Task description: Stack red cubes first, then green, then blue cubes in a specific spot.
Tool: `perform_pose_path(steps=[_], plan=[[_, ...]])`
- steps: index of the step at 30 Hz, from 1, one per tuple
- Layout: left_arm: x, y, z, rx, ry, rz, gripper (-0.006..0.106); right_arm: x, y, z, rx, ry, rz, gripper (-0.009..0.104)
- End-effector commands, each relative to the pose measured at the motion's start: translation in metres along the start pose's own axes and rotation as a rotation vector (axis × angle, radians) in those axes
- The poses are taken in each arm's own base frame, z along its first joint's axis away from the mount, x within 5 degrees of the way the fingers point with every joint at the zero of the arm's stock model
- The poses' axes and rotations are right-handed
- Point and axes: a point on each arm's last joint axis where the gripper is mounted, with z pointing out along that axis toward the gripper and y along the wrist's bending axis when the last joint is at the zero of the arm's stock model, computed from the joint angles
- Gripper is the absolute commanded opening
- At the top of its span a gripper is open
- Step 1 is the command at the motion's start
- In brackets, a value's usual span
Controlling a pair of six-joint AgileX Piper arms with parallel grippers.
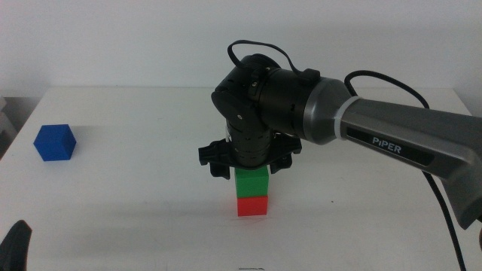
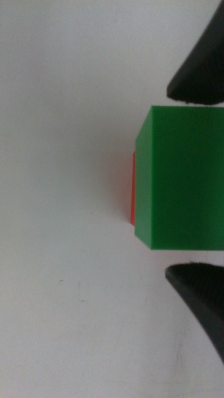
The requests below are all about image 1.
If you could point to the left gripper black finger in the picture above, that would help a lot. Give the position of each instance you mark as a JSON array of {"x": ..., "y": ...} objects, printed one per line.
[{"x": 15, "y": 248}]

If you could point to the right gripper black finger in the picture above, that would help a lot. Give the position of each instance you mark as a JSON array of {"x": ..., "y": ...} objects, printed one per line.
[
  {"x": 221, "y": 172},
  {"x": 280, "y": 165}
]

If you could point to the green cube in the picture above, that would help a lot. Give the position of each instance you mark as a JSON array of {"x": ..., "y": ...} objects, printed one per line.
[{"x": 251, "y": 182}]

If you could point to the red cube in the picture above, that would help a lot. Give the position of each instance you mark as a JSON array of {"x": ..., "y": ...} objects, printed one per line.
[{"x": 252, "y": 206}]

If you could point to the blue cube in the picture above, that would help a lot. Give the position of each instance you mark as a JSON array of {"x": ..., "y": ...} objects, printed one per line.
[{"x": 54, "y": 143}]

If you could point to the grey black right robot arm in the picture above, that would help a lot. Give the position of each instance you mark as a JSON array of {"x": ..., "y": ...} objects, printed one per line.
[{"x": 395, "y": 128}]

